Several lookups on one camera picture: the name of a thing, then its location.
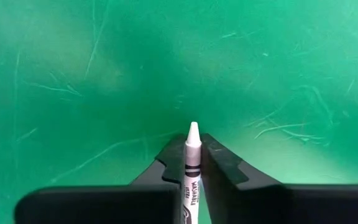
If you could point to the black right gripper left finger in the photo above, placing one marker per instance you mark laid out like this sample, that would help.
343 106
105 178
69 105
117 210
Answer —
104 205

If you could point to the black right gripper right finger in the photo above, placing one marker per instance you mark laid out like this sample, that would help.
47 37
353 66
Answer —
291 205

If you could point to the white crayon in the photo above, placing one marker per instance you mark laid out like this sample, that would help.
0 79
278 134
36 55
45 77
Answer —
193 155

